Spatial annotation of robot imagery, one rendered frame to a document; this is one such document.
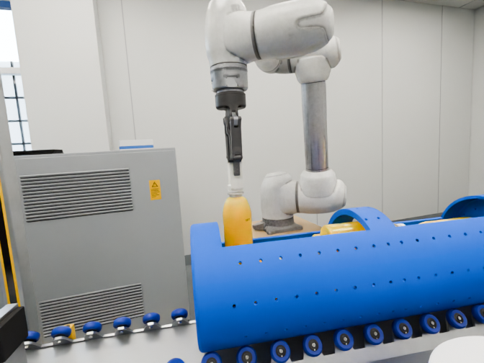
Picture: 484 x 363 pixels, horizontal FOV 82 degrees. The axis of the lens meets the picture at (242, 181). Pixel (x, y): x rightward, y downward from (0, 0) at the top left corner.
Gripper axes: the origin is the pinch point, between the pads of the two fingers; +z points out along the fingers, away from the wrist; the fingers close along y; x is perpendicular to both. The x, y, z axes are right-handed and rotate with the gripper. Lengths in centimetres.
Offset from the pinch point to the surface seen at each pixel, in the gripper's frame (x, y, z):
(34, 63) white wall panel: -146, -224, -95
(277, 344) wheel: 5.1, 14.6, 36.3
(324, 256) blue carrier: 15.6, 16.5, 16.9
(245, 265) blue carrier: -1.4, 16.3, 16.7
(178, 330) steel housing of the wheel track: -17.3, -3.9, 41.4
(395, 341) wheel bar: 34, 15, 40
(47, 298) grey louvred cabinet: -114, -131, 86
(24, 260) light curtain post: -66, -28, 25
